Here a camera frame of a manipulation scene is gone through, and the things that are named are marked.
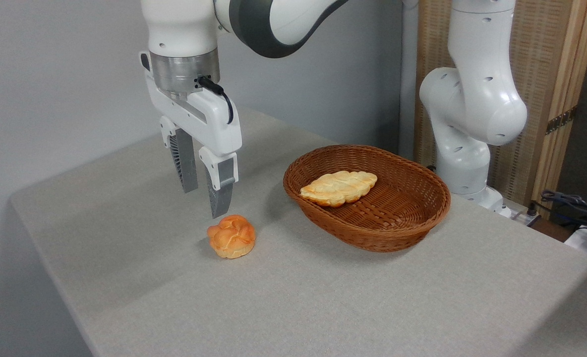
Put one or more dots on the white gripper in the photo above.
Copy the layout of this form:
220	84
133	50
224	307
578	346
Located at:
202	116

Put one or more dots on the pale braided bread loaf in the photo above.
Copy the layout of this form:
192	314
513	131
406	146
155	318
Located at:
340	187

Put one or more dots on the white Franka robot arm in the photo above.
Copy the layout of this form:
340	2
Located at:
472	99

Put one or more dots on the round orange bread bun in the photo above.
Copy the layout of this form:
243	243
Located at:
231	237

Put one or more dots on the grey tablecloth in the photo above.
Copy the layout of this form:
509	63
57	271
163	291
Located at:
323	297

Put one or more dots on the brown oval wicker basket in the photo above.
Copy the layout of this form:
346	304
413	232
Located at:
397	218

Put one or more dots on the wooden woven folding screen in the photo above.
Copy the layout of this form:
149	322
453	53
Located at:
541	49

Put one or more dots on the metal screen hinge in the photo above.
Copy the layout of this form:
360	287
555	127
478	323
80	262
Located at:
561	120

